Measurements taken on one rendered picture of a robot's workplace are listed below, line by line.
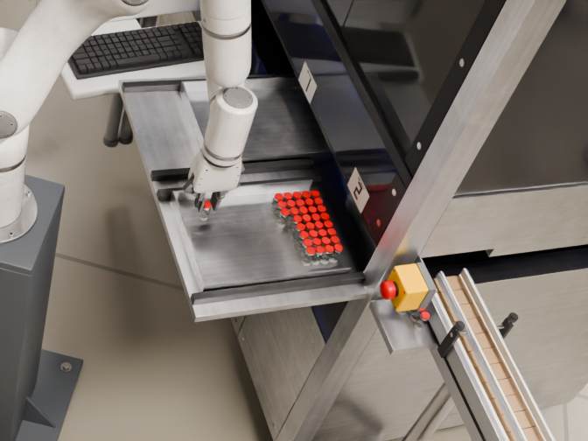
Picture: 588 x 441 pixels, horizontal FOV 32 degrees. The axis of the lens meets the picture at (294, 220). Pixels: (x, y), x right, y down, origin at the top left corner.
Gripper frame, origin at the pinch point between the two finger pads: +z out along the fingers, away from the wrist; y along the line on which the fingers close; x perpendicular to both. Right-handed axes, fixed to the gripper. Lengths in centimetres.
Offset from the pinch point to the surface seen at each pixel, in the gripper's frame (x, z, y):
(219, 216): 0.1, 5.8, -3.8
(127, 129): -86, 68, -12
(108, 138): -87, 72, -6
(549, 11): 27, -75, -36
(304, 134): -22.6, 6.1, -33.1
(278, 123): -26.6, 6.0, -27.7
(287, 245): 10.2, 6.0, -16.9
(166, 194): -6.1, 3.9, 7.0
